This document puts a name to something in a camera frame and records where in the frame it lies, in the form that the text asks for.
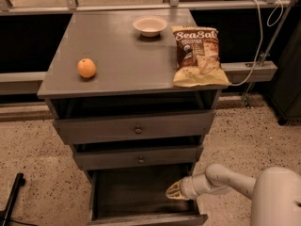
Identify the dark cabinet at right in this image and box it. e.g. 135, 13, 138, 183
265, 19, 301, 125

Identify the grey top drawer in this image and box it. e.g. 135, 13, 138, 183
54, 110, 215, 145

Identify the sea salt chips bag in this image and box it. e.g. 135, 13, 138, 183
171, 25, 230, 88

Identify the grey wooden drawer cabinet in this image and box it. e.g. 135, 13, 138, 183
37, 8, 230, 186

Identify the metal diagonal pole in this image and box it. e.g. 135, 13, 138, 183
241, 0, 301, 108

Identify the white cable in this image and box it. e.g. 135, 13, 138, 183
230, 0, 284, 87

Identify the orange fruit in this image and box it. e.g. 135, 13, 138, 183
77, 58, 96, 78

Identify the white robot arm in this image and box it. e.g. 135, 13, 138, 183
166, 164, 301, 226

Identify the metal railing frame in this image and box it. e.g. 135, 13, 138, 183
0, 0, 301, 96

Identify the white paper bowl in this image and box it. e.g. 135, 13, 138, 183
133, 16, 167, 38

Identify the grey drawer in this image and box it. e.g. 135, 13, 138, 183
73, 145, 202, 170
54, 110, 215, 145
87, 164, 208, 226

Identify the black bar on floor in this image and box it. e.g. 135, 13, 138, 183
0, 173, 25, 226

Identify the grey bottom drawer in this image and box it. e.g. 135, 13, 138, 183
87, 164, 208, 226

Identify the grey middle drawer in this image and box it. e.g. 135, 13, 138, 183
73, 145, 202, 170

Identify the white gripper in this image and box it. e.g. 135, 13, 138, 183
166, 175, 209, 201

